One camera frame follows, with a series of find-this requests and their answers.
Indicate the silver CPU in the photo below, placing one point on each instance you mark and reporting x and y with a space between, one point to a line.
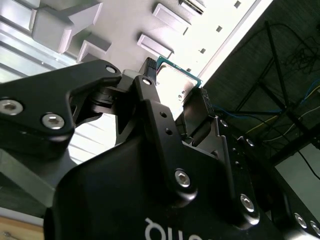
175 82

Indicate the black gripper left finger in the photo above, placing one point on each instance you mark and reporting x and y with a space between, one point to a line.
37 112

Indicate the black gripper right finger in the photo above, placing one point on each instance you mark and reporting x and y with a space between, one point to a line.
226 162

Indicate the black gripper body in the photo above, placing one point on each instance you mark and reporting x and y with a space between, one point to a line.
112 200

